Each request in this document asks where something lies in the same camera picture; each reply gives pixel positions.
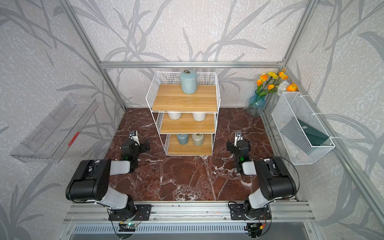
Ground white canister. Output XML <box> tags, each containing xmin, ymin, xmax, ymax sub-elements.
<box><xmin>168</xmin><ymin>112</ymin><xmax>182</xmax><ymax>120</ymax></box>
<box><xmin>193</xmin><ymin>113</ymin><xmax>207</xmax><ymax>122</ymax></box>

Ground white wire shelf rack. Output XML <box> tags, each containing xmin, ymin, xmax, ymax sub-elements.
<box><xmin>146</xmin><ymin>72</ymin><xmax>221</xmax><ymax>156</ymax></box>

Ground tall light blue canister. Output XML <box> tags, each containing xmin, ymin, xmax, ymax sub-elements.
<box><xmin>180</xmin><ymin>70</ymin><xmax>198</xmax><ymax>94</ymax></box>

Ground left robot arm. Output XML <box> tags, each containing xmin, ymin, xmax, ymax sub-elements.
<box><xmin>66</xmin><ymin>139</ymin><xmax>151</xmax><ymax>213</ymax></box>

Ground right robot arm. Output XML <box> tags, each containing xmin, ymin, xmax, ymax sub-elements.
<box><xmin>227</xmin><ymin>139</ymin><xmax>300</xmax><ymax>216</ymax></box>

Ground small sage green canister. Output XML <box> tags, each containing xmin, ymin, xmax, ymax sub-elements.
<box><xmin>192</xmin><ymin>134</ymin><xmax>204</xmax><ymax>147</ymax></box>

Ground blue glass vase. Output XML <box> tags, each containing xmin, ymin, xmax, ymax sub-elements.
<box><xmin>247</xmin><ymin>91</ymin><xmax>267</xmax><ymax>117</ymax></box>

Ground small blue-grey canister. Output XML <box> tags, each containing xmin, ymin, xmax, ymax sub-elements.
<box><xmin>177</xmin><ymin>134</ymin><xmax>189</xmax><ymax>145</ymax></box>

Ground red marker pen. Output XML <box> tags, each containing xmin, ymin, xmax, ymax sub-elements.
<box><xmin>68</xmin><ymin>132</ymin><xmax>80</xmax><ymax>147</ymax></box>

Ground orange yellow artificial flowers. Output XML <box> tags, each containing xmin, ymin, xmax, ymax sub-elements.
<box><xmin>255</xmin><ymin>69</ymin><xmax>299</xmax><ymax>96</ymax></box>

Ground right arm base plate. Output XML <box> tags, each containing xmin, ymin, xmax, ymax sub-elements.
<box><xmin>228</xmin><ymin>201</ymin><xmax>272</xmax><ymax>221</ymax></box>

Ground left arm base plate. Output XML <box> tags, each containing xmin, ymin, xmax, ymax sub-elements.
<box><xmin>109</xmin><ymin>204</ymin><xmax>152</xmax><ymax>222</ymax></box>

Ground white wire wall basket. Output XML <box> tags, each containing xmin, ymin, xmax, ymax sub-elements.
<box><xmin>272</xmin><ymin>92</ymin><xmax>335</xmax><ymax>165</ymax></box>

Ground aluminium front rail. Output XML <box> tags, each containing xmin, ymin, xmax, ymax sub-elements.
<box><xmin>63</xmin><ymin>200</ymin><xmax>316</xmax><ymax>224</ymax></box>

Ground clear acrylic wall shelf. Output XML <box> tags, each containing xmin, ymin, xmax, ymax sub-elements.
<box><xmin>10</xmin><ymin>94</ymin><xmax>99</xmax><ymax>164</ymax></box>

